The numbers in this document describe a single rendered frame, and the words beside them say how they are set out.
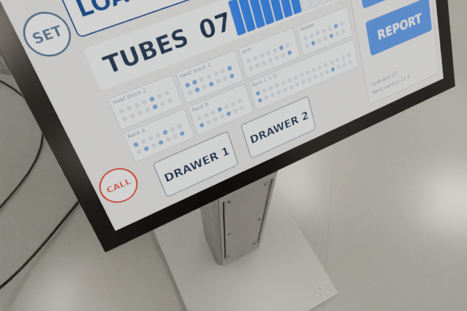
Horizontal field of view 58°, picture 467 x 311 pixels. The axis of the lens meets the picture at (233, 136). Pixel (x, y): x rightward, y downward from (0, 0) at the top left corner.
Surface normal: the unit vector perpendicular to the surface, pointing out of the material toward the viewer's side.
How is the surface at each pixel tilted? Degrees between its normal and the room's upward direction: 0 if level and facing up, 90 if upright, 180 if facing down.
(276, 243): 5
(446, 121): 0
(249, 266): 3
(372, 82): 50
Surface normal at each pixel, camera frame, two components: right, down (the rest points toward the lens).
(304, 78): 0.36, 0.28
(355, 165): 0.01, -0.49
